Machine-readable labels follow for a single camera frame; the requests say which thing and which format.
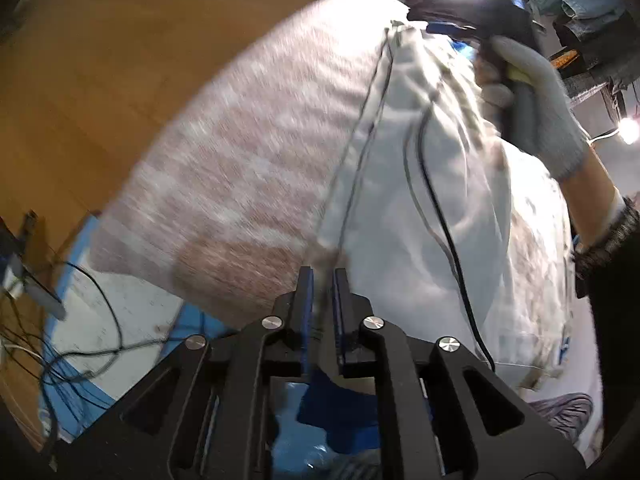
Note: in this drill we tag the grey plaid hanging garment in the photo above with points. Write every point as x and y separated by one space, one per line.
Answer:
595 90

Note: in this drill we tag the person's right hand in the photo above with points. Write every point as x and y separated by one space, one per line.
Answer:
560 120

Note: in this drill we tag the person's grey shoe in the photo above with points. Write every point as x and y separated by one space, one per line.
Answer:
562 410

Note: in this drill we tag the beige pants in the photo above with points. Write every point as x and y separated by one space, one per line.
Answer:
400 210

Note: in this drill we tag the person's right forearm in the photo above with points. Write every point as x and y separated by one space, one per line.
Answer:
595 200

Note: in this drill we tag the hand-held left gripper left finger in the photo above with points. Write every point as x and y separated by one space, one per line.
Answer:
306 310

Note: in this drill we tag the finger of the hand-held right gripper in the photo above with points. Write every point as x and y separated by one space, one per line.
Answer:
450 30
445 10

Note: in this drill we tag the hanging blue denim garment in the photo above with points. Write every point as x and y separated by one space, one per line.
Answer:
590 7

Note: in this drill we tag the plaid blanket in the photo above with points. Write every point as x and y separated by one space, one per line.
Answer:
235 160

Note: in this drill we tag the white clip lamp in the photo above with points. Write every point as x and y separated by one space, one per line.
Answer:
630 130

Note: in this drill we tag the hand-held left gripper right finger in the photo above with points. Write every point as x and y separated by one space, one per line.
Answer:
340 310

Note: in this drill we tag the black hanging garment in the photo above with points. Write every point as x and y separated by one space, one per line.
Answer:
580 37

